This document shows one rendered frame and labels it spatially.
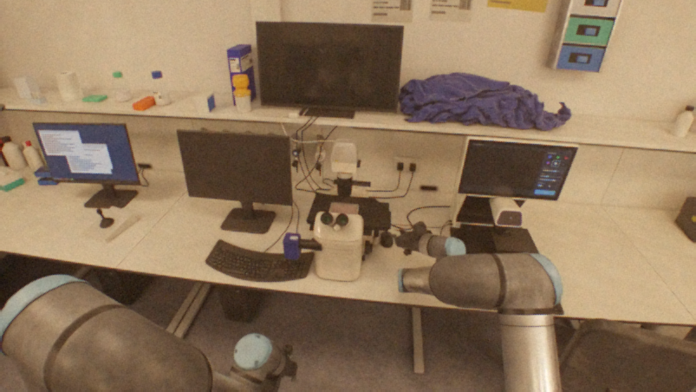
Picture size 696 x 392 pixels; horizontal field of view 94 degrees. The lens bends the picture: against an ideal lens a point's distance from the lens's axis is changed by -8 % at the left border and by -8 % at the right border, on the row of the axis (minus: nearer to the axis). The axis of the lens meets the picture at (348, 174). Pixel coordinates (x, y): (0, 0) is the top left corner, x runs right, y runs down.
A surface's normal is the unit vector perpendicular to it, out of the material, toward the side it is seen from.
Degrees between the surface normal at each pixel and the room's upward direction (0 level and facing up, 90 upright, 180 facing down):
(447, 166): 90
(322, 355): 0
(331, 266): 91
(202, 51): 90
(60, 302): 7
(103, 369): 40
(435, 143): 90
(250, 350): 19
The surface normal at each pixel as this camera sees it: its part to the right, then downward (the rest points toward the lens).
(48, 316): -0.09, -0.72
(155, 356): 0.72, -0.58
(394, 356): 0.02, -0.87
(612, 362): -0.39, 0.45
